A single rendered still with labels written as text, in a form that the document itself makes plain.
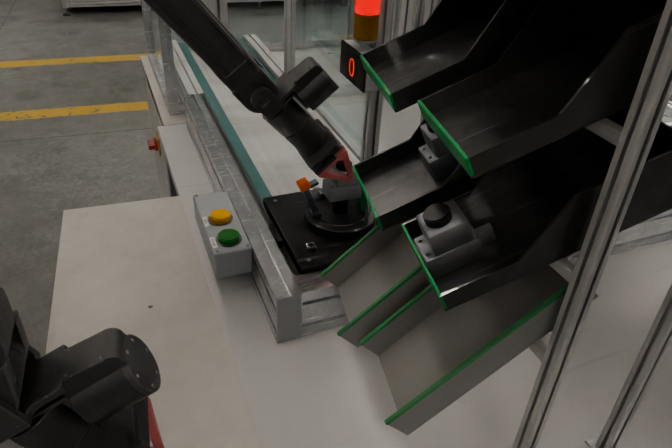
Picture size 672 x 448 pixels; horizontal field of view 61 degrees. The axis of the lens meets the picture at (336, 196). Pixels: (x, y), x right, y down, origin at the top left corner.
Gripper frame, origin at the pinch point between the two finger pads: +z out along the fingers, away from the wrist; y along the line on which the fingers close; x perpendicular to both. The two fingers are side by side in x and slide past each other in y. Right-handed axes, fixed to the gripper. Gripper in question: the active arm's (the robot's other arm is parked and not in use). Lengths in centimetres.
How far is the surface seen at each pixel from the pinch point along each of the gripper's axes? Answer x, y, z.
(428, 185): -8.9, -30.0, -11.9
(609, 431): -4, -52, 27
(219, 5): -2, 106, -3
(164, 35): 14, 81, -16
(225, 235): 23.7, 1.1, -7.1
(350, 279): 9.8, -21.4, 0.1
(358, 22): -21.3, 18.1, -10.0
